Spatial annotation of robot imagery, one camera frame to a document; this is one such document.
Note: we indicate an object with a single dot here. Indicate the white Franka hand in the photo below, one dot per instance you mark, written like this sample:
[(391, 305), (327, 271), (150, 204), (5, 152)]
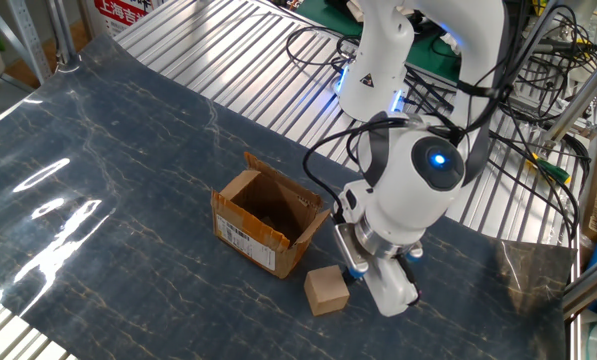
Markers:
[(393, 290)]

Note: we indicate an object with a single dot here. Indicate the tan wooden cube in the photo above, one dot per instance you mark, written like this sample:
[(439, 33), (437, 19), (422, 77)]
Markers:
[(326, 292)]

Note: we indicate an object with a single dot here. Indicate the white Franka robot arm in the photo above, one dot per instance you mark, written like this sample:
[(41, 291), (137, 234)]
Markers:
[(403, 200)]

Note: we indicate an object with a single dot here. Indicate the open brown cardboard box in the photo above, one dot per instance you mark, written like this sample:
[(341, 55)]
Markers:
[(258, 235)]

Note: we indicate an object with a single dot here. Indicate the dark marble pattern sheet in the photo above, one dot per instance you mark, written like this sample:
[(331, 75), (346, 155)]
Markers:
[(128, 200)]

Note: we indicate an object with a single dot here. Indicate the green mat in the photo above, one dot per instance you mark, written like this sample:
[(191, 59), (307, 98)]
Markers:
[(328, 15)]

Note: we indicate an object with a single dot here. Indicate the red and white sign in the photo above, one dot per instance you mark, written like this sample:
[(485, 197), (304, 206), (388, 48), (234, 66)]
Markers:
[(123, 15)]

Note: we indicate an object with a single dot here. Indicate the grey metal pole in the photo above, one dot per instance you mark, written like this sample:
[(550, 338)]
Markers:
[(63, 30)]

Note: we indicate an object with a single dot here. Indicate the perforated grey metal upright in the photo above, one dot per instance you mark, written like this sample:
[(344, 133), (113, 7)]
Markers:
[(28, 35)]

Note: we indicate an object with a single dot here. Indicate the silver depth camera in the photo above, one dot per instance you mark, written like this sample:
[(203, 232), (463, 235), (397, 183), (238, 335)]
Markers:
[(348, 247)]

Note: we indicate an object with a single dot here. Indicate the silver aluminium frame beam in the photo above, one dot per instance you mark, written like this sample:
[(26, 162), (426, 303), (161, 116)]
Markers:
[(590, 286)]

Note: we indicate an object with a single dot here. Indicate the silver aluminium frame post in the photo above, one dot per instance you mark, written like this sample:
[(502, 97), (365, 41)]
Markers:
[(578, 106)]

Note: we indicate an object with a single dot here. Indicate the grey slanted metal post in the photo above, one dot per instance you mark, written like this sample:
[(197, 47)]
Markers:
[(534, 40)]

